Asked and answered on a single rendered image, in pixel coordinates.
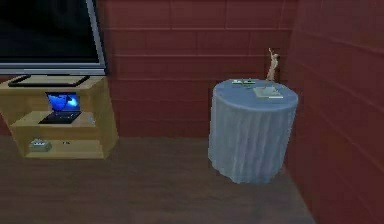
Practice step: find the light wooden television stand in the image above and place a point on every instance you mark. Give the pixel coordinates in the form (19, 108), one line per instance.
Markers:
(96, 113)

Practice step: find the green and black remote control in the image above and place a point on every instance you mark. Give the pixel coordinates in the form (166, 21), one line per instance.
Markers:
(242, 82)

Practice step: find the round table with grey cloth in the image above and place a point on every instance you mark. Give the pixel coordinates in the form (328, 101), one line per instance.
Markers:
(250, 140)

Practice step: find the tan figure statue on base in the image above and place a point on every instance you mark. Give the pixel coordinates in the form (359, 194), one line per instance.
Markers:
(272, 71)

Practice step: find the black laptop with blue screen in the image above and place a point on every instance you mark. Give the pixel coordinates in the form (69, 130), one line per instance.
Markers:
(63, 106)

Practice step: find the small grey box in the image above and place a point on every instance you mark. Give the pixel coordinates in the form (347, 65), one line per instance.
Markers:
(40, 145)

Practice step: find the black television set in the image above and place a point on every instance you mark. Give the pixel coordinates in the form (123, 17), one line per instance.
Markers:
(46, 33)

